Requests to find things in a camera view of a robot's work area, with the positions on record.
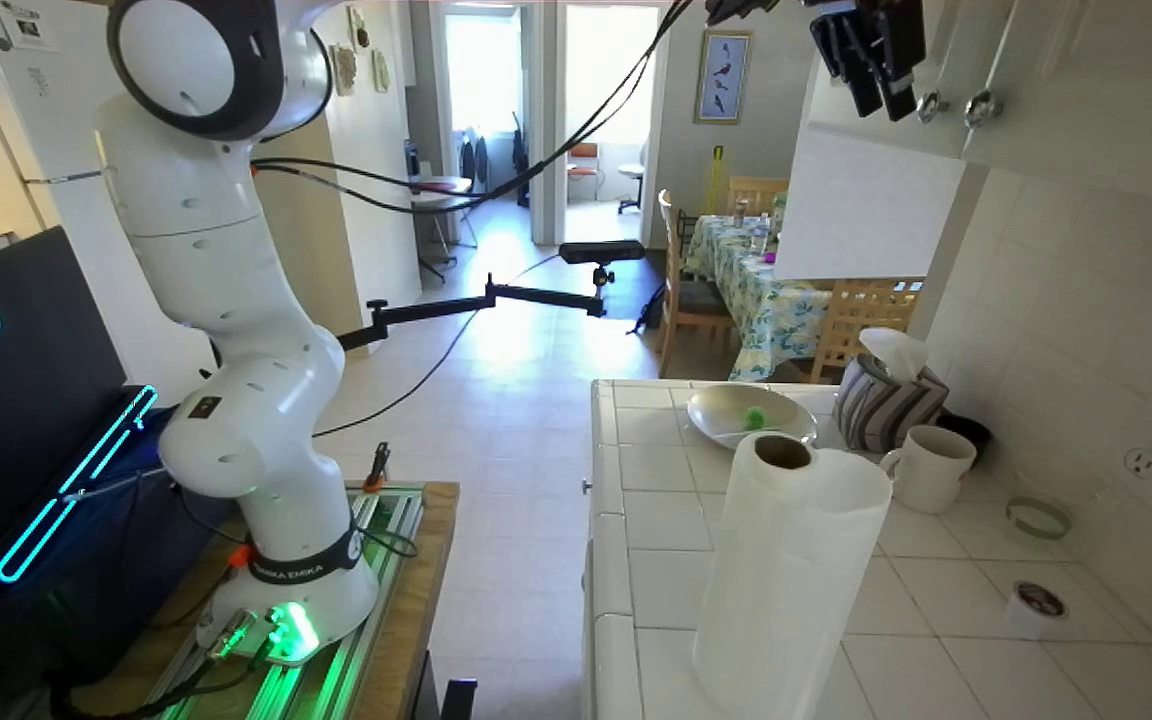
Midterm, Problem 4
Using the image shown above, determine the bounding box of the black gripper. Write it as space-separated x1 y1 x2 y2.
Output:
803 0 923 121

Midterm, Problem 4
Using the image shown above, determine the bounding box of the white cabinet door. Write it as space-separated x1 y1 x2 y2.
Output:
799 0 1008 144
970 0 1152 198

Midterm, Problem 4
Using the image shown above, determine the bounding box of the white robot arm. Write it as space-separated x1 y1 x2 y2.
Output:
97 0 377 664

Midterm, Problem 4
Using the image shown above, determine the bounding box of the white board panel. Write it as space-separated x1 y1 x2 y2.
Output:
778 124 963 280

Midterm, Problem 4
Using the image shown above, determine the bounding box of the dining table with floral cloth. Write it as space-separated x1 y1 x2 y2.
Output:
684 215 829 381

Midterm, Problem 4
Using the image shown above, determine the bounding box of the wooden dining chair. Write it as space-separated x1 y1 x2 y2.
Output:
658 189 734 369

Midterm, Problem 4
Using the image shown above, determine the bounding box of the white floral mug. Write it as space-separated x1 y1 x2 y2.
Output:
881 425 976 518

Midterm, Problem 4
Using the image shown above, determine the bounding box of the white electrical outlet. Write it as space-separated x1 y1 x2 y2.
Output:
1118 412 1152 489

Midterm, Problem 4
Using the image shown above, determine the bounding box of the white paper towel roll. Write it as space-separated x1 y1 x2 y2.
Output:
691 431 892 720

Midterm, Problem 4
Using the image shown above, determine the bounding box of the small green rimmed dish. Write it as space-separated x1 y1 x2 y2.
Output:
1003 496 1073 541

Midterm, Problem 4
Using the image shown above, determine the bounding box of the small white cup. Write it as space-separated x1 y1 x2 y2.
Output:
1008 579 1067 641

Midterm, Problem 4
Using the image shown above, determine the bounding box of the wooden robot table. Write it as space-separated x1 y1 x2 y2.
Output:
57 479 476 720

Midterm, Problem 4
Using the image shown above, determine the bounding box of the framed wall picture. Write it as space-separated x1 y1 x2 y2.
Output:
696 32 754 124

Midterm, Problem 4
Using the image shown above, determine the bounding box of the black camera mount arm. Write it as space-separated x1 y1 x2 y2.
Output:
336 241 648 353

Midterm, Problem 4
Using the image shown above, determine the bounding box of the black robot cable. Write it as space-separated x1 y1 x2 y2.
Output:
250 0 699 444

